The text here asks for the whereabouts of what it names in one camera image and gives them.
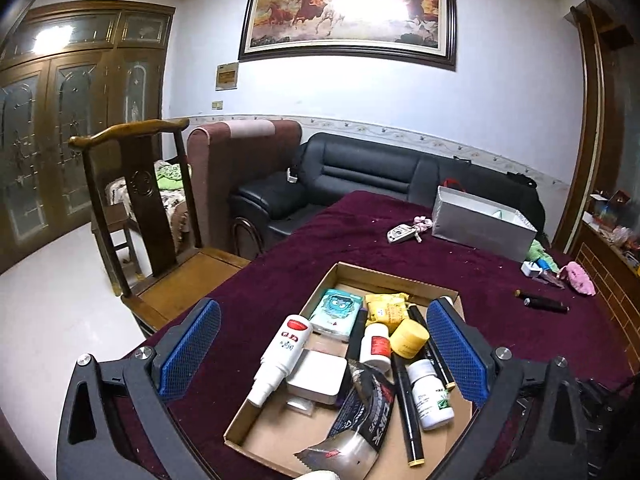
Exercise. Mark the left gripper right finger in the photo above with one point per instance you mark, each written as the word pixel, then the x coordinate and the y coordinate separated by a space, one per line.
pixel 528 422

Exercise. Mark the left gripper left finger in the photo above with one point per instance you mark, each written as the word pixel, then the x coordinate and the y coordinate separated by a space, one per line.
pixel 151 377

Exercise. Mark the white pill bottle green label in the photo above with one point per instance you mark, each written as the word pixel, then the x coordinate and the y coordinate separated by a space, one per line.
pixel 430 396

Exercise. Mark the black marker yellow end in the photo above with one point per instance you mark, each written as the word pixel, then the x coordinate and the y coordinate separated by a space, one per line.
pixel 408 415

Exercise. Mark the yellow round jar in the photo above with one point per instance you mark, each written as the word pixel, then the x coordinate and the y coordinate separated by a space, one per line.
pixel 409 339

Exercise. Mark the black crab snack packet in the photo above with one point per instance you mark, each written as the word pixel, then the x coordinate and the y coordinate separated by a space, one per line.
pixel 356 437

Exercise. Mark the white spray bottle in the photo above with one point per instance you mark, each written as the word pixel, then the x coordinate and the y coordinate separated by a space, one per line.
pixel 280 358

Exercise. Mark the white power adapter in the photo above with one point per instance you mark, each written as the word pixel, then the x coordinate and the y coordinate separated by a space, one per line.
pixel 317 377

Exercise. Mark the maroon bed cover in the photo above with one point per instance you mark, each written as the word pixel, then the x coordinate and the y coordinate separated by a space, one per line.
pixel 535 321

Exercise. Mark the black marker silver cap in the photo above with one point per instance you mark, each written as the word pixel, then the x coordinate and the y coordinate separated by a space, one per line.
pixel 545 304

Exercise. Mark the black marker yellow cap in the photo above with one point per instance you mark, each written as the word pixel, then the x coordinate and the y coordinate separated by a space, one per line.
pixel 524 295

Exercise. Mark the pink white cloth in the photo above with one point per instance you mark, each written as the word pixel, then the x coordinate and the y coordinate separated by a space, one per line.
pixel 578 279

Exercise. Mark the purple foil packet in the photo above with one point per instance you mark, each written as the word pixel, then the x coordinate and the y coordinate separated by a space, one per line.
pixel 549 277

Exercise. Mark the small white charger block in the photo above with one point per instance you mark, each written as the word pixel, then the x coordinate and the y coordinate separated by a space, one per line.
pixel 531 269

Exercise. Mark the green plastic bag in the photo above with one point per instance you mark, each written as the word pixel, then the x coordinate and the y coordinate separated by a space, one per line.
pixel 537 254

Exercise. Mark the cardboard tray box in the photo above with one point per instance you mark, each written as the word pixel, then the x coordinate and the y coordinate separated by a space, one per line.
pixel 271 435

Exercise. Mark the white bottle red label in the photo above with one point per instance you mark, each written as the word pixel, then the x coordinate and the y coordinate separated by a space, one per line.
pixel 375 347

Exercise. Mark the yellow snack pouch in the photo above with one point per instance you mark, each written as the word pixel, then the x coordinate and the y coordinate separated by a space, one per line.
pixel 389 310

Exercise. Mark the grey rectangular box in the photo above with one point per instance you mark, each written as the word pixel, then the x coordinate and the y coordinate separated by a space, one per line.
pixel 473 221

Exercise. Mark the teal tissue pack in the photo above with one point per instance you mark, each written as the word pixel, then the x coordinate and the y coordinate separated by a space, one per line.
pixel 336 313

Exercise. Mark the white key fob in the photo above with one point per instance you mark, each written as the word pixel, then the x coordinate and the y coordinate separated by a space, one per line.
pixel 400 233

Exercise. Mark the wooden chair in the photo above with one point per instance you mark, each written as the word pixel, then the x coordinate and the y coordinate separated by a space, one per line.
pixel 177 281

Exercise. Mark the maroon armchair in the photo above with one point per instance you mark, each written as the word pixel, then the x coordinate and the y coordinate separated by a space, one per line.
pixel 224 155

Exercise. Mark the black leather sofa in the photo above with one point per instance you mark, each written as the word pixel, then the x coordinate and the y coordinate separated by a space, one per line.
pixel 327 167

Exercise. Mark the wooden wardrobe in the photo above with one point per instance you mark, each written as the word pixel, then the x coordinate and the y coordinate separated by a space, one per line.
pixel 71 69

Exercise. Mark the framed horse painting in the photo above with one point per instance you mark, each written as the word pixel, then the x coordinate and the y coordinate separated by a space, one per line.
pixel 415 31

